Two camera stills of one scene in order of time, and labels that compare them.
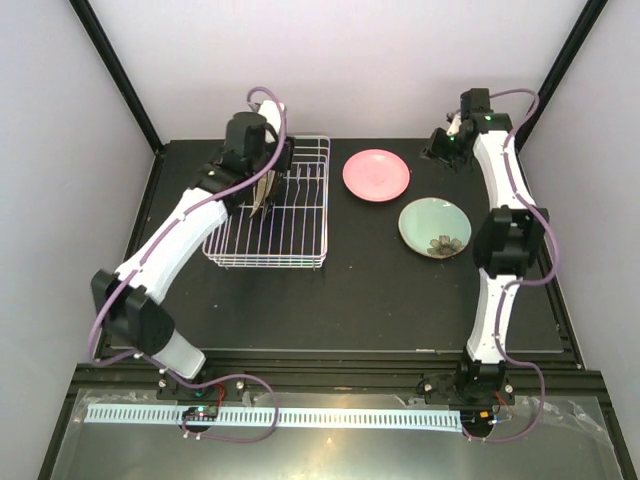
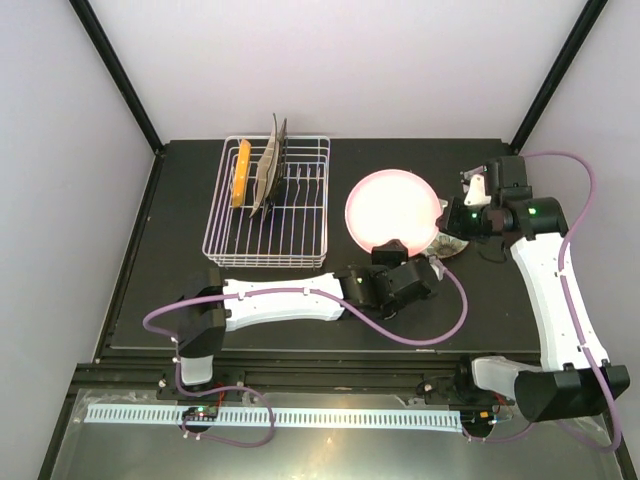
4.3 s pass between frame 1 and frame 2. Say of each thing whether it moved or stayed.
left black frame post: stayed
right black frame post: stayed
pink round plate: moved
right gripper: moved
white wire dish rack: stayed
